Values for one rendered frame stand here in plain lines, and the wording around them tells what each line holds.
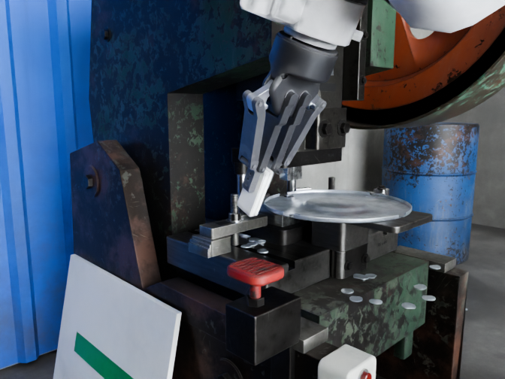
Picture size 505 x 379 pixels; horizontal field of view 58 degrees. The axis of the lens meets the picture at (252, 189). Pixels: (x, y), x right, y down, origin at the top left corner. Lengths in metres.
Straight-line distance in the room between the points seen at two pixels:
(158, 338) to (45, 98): 1.17
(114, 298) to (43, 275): 0.89
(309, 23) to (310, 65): 0.04
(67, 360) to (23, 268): 0.64
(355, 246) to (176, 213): 0.39
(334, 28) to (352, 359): 0.44
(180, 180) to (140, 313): 0.30
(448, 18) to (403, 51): 0.84
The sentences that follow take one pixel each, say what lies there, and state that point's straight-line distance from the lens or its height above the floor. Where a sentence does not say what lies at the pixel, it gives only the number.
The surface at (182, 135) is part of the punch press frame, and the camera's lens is 1.02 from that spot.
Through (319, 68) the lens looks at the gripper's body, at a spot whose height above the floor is 1.02.
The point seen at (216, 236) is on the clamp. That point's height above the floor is 0.74.
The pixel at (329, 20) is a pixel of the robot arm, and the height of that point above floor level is 1.06.
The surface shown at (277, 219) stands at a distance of 0.95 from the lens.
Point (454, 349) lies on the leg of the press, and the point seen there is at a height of 0.45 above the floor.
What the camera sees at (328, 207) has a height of 0.79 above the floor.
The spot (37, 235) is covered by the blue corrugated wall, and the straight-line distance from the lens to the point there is 1.93.
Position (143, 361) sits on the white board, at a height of 0.46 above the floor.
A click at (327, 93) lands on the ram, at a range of 0.96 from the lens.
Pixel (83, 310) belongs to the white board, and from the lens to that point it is 1.26.
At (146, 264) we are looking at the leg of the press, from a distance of 1.05.
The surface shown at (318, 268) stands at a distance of 0.89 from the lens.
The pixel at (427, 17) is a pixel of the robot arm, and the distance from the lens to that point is 0.44.
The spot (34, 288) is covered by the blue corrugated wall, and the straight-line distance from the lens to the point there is 1.99.
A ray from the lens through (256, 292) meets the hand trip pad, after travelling 0.65.
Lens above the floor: 0.97
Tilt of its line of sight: 10 degrees down
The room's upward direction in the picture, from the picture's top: straight up
